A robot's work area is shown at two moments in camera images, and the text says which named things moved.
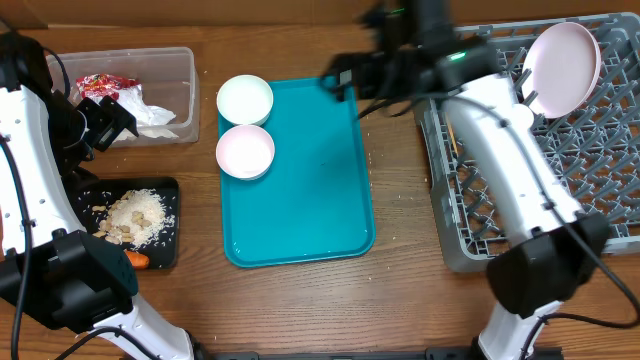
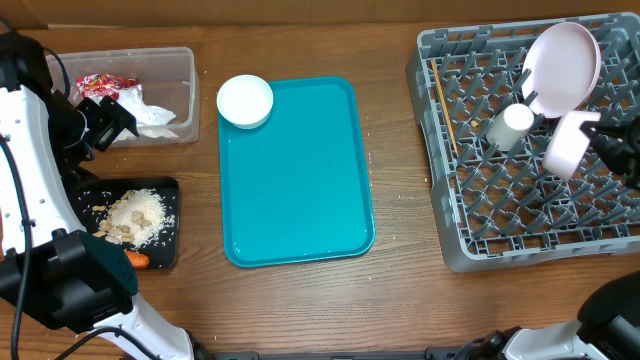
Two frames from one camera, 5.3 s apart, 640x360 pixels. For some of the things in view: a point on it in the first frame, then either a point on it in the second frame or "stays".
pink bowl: [245, 151] to [568, 143]
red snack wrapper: [101, 85] stays
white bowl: [245, 99] stays
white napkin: [148, 119] stays
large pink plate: [564, 60] stays
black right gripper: [364, 59] to [623, 153]
